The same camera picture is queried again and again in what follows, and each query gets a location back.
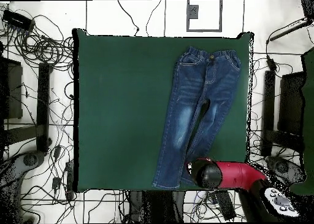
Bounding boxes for blue denim jeans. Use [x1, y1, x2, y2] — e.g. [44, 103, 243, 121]
[151, 46, 242, 190]

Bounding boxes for black rectangular box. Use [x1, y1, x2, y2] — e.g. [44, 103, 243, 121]
[215, 190, 237, 221]

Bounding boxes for grey wheeled base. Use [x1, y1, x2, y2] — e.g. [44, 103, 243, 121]
[0, 150, 47, 224]
[266, 155, 307, 188]

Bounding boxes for dark green table cloth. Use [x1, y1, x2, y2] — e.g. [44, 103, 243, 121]
[72, 27, 255, 194]

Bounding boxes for black equipment stand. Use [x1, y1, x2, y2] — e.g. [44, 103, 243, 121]
[261, 70, 306, 157]
[0, 59, 53, 153]

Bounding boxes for black power adapter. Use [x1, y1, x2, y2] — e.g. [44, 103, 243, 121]
[52, 176, 62, 191]
[266, 55, 278, 71]
[53, 145, 62, 161]

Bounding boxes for dark grey square plate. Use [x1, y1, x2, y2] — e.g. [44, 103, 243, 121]
[188, 4, 199, 20]

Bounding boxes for black rod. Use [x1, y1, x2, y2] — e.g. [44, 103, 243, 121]
[268, 17, 309, 42]

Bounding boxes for black power strip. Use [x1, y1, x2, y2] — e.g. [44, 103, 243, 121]
[1, 9, 36, 31]

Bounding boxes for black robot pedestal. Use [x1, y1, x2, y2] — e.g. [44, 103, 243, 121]
[128, 190, 187, 223]

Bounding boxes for grey square frame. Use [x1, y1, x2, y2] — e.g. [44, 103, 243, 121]
[186, 0, 223, 33]

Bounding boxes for black cable tangle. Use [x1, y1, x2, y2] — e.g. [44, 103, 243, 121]
[0, 12, 74, 70]

